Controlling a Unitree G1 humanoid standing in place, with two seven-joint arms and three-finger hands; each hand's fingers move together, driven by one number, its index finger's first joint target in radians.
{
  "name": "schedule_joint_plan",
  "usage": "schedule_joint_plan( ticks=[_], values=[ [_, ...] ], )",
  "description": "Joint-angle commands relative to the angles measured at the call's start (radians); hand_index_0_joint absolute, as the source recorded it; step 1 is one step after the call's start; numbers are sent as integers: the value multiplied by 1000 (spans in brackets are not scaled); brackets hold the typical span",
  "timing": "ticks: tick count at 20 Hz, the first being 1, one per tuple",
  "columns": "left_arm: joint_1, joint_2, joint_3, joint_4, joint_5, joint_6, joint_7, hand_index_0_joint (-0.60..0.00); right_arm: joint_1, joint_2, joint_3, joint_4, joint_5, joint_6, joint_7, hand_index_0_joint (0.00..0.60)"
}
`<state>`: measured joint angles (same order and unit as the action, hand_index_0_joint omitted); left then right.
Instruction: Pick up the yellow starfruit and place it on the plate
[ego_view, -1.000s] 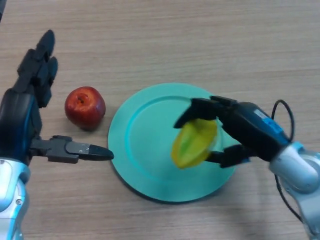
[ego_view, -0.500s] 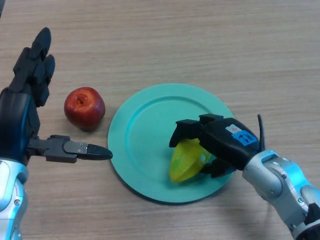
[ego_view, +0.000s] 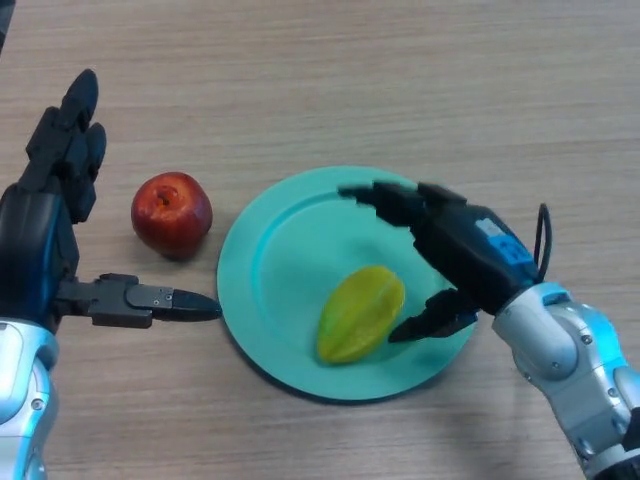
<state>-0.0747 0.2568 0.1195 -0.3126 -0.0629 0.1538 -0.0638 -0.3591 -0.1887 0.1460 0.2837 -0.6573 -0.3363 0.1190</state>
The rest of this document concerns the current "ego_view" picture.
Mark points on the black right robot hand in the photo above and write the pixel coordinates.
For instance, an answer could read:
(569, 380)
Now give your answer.
(465, 250)

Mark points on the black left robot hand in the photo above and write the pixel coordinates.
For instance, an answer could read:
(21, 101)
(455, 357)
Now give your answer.
(30, 250)

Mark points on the yellow starfruit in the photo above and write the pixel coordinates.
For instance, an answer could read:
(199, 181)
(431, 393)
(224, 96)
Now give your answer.
(360, 315)

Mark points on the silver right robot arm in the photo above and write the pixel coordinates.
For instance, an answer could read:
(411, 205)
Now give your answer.
(565, 340)

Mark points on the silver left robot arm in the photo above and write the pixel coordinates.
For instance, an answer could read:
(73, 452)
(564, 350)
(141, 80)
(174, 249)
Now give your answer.
(20, 395)

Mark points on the green round plate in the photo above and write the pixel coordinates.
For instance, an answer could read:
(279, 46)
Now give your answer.
(280, 250)

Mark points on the red apple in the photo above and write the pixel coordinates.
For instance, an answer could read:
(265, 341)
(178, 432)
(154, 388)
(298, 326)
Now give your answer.
(172, 217)

